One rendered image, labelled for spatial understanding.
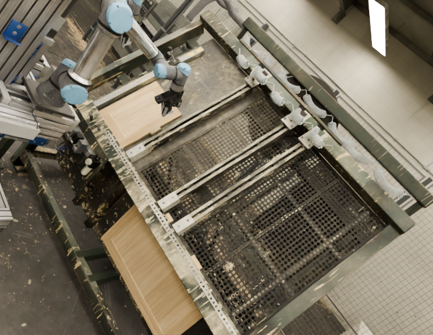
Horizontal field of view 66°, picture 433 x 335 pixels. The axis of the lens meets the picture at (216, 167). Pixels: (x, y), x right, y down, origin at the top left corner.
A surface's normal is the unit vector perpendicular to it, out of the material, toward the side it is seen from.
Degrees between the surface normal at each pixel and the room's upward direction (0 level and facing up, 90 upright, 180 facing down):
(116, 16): 82
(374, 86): 90
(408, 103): 90
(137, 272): 90
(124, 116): 60
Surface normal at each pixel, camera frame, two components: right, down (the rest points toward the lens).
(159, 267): -0.43, -0.11
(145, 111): -0.02, -0.42
